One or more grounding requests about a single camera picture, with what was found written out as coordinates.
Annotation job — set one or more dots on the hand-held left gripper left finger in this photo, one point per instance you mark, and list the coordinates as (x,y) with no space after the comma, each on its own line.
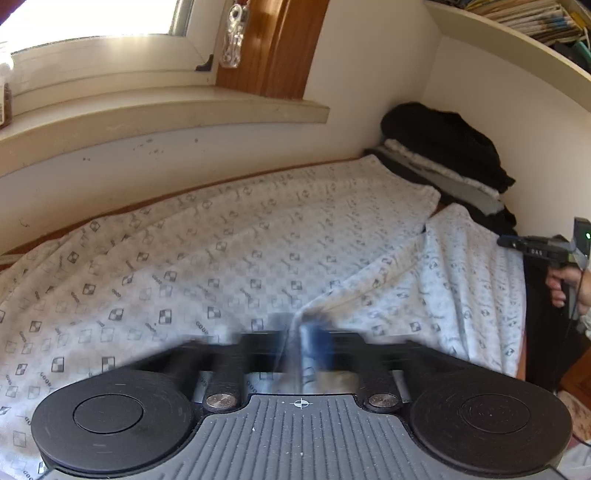
(282,332)

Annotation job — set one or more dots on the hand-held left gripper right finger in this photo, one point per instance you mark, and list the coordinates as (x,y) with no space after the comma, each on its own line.
(318,339)

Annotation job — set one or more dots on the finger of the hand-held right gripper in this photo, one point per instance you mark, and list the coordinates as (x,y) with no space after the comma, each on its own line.
(512,241)

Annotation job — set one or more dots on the white checker-print pajama garment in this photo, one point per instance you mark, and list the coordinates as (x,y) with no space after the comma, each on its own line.
(231,240)
(429,164)

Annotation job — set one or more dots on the person's right hand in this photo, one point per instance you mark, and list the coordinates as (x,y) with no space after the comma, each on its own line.
(558,286)

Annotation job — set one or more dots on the grey folded garment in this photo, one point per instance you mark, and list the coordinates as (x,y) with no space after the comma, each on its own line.
(471,196)

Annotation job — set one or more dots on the black bag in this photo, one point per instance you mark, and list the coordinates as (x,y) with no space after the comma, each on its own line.
(538,323)

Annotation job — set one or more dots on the thick black sweater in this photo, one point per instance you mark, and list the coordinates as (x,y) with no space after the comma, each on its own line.
(443,134)

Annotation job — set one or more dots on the brown wooden furniture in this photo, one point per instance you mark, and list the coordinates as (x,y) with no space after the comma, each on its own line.
(579,378)

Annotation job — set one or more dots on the stack of books and papers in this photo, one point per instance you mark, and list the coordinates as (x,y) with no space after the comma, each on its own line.
(531,18)

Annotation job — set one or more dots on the beige window sill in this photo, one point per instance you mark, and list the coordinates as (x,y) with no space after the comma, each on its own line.
(161,110)

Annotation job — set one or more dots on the black window corner piece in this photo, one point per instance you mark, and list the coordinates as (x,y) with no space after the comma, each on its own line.
(207,64)

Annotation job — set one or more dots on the clear plastic hanging clip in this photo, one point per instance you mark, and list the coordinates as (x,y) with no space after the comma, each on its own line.
(233,37)

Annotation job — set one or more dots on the clear jar with orange label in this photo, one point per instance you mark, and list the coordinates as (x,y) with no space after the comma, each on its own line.
(4,101)

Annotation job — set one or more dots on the bright window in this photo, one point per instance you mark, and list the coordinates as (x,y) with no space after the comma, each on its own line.
(92,18)

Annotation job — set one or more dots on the white wall shelf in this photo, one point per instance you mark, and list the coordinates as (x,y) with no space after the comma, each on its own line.
(531,50)

